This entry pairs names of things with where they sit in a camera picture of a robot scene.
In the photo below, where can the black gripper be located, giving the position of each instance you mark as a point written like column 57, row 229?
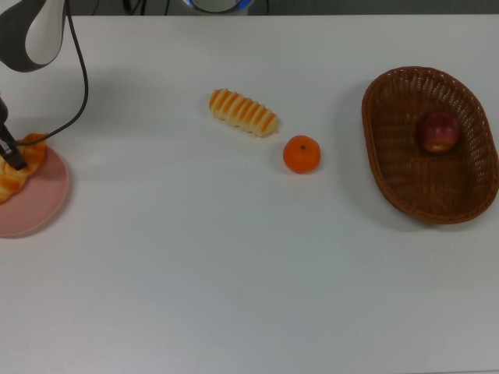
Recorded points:
column 3, row 111

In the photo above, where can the braided bread loaf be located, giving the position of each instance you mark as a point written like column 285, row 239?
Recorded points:
column 11, row 183

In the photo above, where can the striped bread roll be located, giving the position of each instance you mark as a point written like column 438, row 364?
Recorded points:
column 243, row 113

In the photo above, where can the orange mandarin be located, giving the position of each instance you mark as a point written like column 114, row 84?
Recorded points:
column 301, row 154

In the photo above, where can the red apple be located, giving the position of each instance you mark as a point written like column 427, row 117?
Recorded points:
column 438, row 130

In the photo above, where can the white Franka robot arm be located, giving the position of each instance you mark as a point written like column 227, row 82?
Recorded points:
column 43, row 39

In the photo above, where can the pink plate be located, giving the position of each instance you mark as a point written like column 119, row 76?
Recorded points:
column 35, row 206

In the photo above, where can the brown woven basket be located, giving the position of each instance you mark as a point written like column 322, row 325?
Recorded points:
column 429, row 183

